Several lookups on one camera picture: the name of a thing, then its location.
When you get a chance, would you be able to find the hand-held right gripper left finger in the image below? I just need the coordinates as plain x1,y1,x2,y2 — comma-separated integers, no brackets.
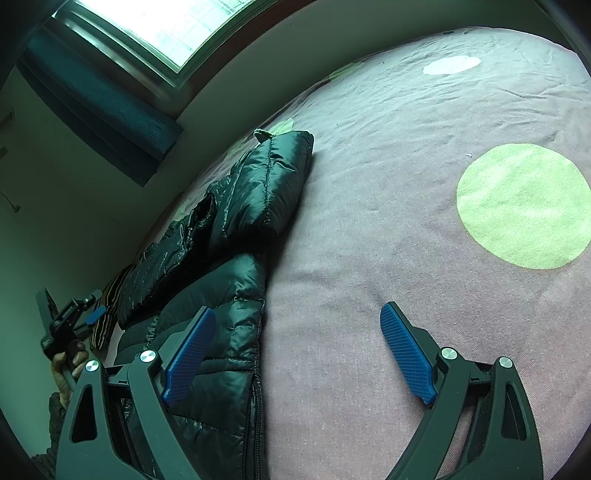
54,306,218,480

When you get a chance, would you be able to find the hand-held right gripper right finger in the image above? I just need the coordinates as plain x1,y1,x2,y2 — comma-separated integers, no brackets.
379,301,544,480

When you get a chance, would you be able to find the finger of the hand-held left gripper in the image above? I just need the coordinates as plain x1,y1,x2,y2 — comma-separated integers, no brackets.
76,307,108,330
69,289,103,311

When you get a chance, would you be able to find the dark green puffer jacket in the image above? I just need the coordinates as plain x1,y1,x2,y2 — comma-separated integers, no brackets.
111,129,315,480

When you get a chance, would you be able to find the person's left forearm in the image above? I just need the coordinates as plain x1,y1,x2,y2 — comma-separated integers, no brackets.
31,391,71,478

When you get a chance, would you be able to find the person's left hand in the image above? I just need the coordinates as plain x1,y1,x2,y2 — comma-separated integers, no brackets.
52,342,89,398

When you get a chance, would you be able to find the striped cloth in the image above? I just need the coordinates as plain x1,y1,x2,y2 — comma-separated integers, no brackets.
90,267,136,352

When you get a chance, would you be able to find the pink dotted bed sheet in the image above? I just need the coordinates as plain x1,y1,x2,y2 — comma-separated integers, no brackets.
106,25,591,480

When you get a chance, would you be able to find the teal curtain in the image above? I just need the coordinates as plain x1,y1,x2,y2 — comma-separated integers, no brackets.
16,30,185,188

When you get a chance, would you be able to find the window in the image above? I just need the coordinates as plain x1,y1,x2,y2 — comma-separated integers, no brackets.
51,0,245,89

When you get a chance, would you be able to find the wall cable with plug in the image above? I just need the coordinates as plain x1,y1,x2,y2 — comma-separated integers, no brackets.
0,188,22,214

